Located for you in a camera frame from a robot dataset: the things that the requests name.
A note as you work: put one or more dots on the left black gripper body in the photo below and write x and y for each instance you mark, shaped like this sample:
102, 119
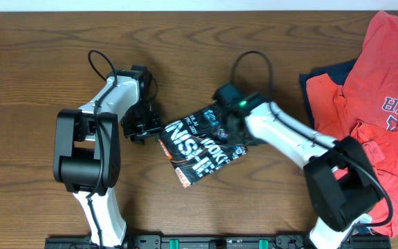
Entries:
141, 124

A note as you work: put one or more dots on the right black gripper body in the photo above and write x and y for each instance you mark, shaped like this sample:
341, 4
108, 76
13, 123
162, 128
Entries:
235, 137

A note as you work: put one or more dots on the black orange-patterned jersey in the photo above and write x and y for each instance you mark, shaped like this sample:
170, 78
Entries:
197, 145

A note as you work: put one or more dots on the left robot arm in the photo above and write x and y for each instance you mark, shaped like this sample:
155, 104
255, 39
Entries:
87, 153

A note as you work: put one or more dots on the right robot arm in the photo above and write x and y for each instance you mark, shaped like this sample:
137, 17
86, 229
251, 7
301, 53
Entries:
338, 175

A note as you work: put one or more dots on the navy blue garment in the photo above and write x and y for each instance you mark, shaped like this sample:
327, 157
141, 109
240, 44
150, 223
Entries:
321, 87

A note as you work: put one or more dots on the red t-shirt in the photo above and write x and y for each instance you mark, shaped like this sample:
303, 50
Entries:
367, 110

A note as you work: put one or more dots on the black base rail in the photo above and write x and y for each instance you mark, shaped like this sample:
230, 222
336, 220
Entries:
291, 241

